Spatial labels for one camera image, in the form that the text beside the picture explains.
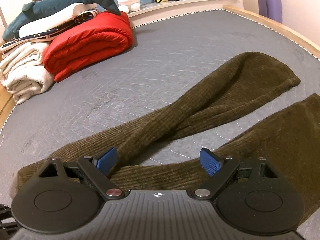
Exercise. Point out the white folded blanket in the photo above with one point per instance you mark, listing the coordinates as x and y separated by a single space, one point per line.
22 75

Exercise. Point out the grey quilted mattress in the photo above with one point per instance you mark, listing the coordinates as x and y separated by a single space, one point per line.
100 80

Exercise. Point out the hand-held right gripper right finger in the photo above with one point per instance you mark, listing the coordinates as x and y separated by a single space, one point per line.
210 161

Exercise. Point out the white plush toy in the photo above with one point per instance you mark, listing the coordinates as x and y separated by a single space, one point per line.
128 1

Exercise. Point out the white window ledge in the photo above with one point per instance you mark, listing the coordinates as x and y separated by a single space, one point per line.
175 8

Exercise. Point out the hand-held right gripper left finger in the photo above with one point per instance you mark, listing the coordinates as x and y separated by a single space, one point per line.
106 160

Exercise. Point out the red folded quilt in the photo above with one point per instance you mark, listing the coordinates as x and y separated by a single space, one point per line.
87 42

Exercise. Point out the blue shark plush toy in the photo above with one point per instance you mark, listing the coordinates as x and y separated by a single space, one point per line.
50 6

